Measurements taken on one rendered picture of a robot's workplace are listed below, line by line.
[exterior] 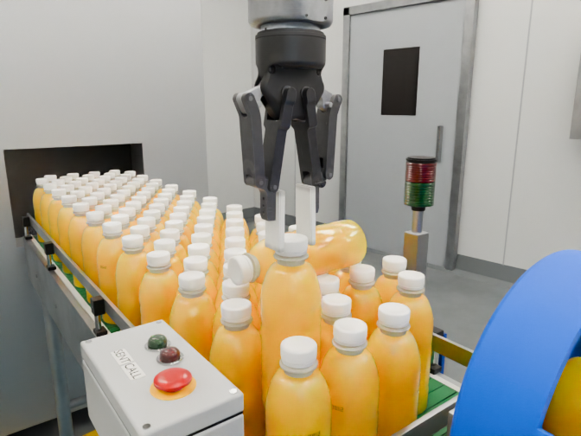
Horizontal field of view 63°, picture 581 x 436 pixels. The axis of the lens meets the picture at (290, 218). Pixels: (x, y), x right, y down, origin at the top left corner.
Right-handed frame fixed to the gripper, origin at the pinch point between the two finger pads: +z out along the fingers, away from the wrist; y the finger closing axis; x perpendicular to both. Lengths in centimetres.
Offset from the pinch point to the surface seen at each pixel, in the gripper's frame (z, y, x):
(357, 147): 26, 288, 279
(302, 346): 12.0, -3.8, -7.1
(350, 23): -84, 286, 292
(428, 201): 6, 48, 17
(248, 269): 8.2, -1.2, 7.6
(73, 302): 34, -10, 75
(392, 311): 11.9, 10.4, -7.1
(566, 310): 2.5, 4.9, -28.5
